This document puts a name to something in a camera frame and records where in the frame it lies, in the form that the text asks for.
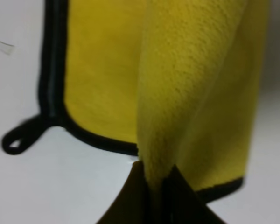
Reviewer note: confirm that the yellow towel with black trim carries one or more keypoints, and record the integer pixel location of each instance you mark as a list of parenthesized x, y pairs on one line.
[(174, 82)]

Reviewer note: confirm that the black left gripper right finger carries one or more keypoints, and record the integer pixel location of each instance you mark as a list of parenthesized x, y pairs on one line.
[(181, 204)]

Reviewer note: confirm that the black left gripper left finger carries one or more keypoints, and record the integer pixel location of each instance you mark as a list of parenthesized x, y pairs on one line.
[(132, 205)]

